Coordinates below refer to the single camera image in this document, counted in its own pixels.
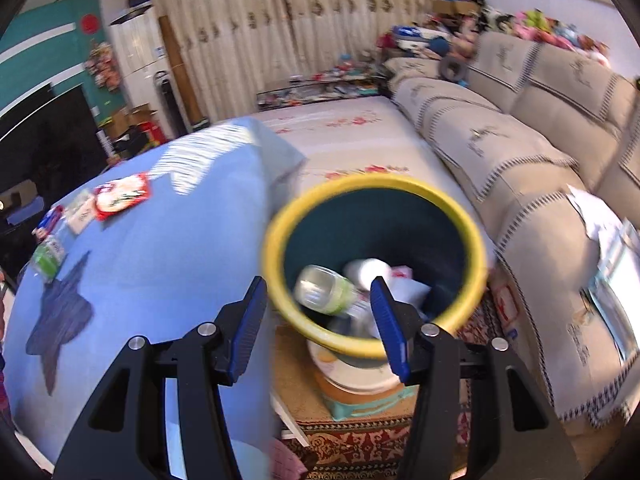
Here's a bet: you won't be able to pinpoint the floral white bed sheet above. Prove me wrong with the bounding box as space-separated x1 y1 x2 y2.
250 95 496 271

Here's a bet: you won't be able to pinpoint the pile of plush toys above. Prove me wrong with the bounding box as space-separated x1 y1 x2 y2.
475 5 611 61

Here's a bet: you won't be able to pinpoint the beige patterned curtains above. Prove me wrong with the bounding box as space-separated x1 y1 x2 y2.
150 0 436 126

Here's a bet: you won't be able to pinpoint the blue star-print bag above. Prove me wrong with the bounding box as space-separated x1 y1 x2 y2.
395 25 436 47

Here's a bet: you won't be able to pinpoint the small green label bottle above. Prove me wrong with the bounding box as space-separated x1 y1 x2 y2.
30 235 68 281

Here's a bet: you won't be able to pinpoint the dark neck pillow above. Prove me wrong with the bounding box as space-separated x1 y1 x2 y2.
439 55 471 84

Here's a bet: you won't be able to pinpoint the red and blue packet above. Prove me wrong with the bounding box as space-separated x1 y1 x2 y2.
32 205 66 241

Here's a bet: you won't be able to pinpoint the pile of cardboard boxes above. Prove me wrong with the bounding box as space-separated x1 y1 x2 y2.
97 104 168 161

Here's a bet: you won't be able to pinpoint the white paper cup pink print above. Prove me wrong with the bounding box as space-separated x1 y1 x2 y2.
345 257 416 287

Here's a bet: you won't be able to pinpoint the wall flower decoration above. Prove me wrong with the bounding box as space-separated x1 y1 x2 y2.
85 40 121 92

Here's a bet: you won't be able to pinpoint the red snack packet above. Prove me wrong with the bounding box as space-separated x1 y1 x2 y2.
94 172 152 221

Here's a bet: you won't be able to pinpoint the white snack packet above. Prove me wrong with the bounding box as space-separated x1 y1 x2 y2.
64 190 98 235

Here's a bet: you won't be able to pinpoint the printed cardboard box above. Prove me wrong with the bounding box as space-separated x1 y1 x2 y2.
494 277 528 348

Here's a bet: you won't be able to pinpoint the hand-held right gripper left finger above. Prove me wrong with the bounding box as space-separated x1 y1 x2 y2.
52 276 271 480

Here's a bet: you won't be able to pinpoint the light blue tablecloth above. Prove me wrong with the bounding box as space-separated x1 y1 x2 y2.
0 116 308 480

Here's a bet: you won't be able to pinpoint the yellow-rimmed dark green bin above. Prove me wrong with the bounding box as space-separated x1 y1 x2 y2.
262 174 490 361

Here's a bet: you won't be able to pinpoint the clear plastic bottle green label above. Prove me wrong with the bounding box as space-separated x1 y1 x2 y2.
294 265 361 317

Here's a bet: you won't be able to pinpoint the beige sofa with deer covers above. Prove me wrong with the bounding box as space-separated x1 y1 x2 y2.
387 30 640 428

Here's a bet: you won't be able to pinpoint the black tower fan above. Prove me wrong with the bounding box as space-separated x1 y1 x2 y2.
152 71 176 138

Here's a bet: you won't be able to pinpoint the white table frame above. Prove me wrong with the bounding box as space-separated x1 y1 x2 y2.
272 395 311 448

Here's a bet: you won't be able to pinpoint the cluttered glass low table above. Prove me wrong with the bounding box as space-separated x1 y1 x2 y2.
256 57 396 113

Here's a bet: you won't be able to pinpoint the stack of white papers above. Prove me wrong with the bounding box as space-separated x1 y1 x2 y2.
567 185 640 361

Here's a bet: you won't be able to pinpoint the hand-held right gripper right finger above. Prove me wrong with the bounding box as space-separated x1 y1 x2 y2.
370 276 583 480

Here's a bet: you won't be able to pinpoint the black television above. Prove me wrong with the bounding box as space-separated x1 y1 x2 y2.
0 84 110 221

